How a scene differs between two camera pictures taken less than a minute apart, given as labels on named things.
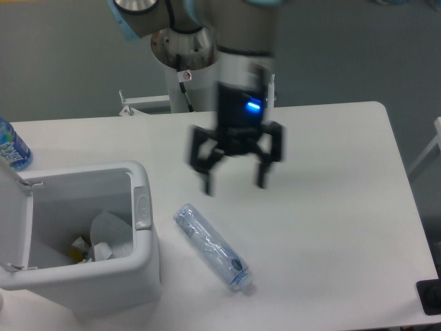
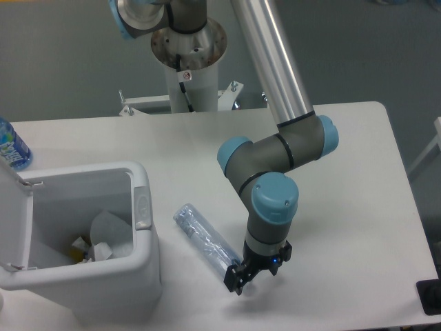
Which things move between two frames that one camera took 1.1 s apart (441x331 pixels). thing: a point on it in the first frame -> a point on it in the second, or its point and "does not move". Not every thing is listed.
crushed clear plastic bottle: x=231 y=268 does not move
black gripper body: x=240 y=117 -> x=259 y=261
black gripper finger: x=200 y=137 -> x=236 y=276
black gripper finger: x=275 y=129 -> x=285 y=252
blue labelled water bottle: x=13 y=149 does not move
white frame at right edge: x=437 y=143 does not move
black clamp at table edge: x=429 y=294 does not move
